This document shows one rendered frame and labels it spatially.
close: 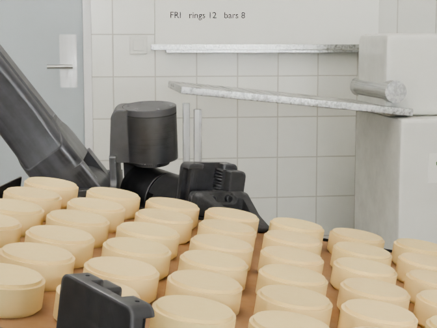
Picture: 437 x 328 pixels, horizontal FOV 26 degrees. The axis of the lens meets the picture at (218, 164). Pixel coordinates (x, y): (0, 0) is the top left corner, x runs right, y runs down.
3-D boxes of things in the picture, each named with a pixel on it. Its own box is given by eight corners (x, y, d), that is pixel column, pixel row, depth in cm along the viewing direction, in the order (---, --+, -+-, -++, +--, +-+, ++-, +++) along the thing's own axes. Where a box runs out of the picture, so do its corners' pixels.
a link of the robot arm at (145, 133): (75, 198, 108) (64, 222, 99) (69, 99, 105) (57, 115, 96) (181, 196, 108) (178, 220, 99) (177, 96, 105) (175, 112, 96)
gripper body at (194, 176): (229, 261, 98) (185, 244, 104) (241, 164, 97) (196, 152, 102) (179, 265, 94) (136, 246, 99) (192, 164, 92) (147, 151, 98)
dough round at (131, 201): (145, 221, 86) (148, 200, 86) (93, 218, 84) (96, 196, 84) (127, 208, 91) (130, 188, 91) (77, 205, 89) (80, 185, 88)
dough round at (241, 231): (221, 239, 84) (224, 217, 84) (264, 254, 81) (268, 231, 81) (183, 243, 80) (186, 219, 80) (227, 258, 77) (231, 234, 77)
